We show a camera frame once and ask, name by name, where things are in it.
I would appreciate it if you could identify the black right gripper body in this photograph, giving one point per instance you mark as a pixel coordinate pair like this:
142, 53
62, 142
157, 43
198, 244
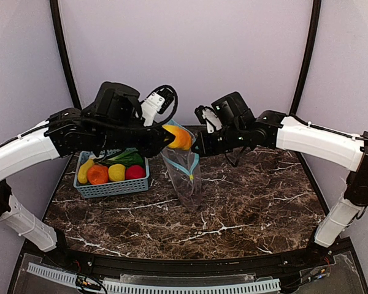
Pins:
204, 144

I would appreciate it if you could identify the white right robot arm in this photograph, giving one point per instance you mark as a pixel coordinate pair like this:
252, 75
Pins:
231, 124

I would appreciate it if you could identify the black front rail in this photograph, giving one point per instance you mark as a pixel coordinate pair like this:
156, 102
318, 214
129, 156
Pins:
280, 264

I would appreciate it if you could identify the white garlic bulb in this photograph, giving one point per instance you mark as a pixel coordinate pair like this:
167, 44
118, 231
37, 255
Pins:
127, 158

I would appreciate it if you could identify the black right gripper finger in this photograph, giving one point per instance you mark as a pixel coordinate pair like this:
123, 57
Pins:
196, 149
198, 142

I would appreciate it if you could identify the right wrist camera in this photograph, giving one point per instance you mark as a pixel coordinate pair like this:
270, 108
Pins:
206, 115

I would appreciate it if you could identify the clear zip top bag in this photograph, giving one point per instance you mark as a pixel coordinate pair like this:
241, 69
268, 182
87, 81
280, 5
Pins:
185, 173

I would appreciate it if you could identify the red apple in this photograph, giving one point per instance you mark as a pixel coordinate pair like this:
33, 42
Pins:
135, 172

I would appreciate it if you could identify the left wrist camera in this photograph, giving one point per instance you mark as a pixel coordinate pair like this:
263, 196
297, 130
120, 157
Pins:
157, 102

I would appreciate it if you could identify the yellow lemon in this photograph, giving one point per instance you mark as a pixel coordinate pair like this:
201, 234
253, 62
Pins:
117, 173

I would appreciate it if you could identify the yellow pear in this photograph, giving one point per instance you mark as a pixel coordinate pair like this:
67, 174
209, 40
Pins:
83, 171

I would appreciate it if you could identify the yellow mango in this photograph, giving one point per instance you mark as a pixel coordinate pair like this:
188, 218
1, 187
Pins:
183, 139

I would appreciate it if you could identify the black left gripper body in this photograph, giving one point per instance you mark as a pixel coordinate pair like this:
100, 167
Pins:
155, 141

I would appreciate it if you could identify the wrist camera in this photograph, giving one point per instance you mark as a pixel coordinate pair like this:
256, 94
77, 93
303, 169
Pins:
206, 115
157, 102

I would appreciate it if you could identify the orange fruit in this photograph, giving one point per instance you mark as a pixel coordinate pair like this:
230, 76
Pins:
98, 174

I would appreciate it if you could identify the light blue cable duct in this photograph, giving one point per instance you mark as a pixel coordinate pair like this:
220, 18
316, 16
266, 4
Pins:
129, 283

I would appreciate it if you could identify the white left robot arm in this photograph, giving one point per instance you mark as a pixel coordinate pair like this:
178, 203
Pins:
116, 119

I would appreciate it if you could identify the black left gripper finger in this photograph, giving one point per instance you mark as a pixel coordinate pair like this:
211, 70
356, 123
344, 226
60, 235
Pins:
165, 134
161, 144

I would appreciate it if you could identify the light blue plastic basket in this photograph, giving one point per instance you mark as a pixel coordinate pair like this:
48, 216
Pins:
117, 188

